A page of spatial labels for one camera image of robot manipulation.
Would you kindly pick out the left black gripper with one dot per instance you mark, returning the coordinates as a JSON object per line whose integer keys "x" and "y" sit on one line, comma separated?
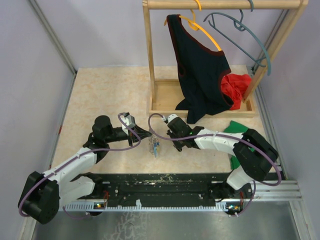
{"x": 140, "y": 133}

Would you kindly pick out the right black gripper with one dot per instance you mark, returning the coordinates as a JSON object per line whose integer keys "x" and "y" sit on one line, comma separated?
{"x": 178, "y": 145}

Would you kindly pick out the metal disc with keyrings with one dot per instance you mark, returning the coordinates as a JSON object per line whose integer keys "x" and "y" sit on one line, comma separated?
{"x": 152, "y": 140}

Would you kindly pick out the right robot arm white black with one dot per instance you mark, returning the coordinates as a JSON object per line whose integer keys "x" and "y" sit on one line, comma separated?
{"x": 255, "y": 155}

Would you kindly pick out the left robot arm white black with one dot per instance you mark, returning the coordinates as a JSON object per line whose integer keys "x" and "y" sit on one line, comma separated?
{"x": 45, "y": 193}

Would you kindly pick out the wooden clothes rack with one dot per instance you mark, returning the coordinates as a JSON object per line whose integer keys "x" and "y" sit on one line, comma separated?
{"x": 165, "y": 92}

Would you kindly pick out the green cloth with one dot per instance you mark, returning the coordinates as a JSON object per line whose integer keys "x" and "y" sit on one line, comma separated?
{"x": 235, "y": 127}

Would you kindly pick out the red cloth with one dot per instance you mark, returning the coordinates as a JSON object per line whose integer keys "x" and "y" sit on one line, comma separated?
{"x": 235, "y": 86}

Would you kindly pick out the navy tank top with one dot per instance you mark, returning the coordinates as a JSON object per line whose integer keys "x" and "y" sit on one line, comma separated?
{"x": 200, "y": 73}

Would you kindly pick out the yellow clothes hanger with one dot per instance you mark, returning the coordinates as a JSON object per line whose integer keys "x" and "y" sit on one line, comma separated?
{"x": 200, "y": 27}

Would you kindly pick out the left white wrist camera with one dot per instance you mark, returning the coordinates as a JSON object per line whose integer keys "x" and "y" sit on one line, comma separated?
{"x": 127, "y": 122}

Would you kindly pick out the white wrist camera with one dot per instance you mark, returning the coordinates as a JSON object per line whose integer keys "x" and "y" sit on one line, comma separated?
{"x": 169, "y": 118}
{"x": 127, "y": 122}

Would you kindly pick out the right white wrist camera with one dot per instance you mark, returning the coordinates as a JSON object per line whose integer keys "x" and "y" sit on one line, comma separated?
{"x": 169, "y": 118}

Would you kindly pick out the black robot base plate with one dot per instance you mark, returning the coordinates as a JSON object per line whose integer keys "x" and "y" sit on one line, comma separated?
{"x": 156, "y": 190}

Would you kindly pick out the right aluminium frame rail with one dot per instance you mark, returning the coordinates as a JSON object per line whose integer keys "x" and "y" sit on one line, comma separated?
{"x": 287, "y": 190}

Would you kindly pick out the aluminium frame rail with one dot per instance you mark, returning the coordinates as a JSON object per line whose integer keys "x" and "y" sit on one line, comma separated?
{"x": 287, "y": 190}
{"x": 53, "y": 37}

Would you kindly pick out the left aluminium frame rail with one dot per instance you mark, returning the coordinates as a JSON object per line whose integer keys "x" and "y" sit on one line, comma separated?
{"x": 53, "y": 37}

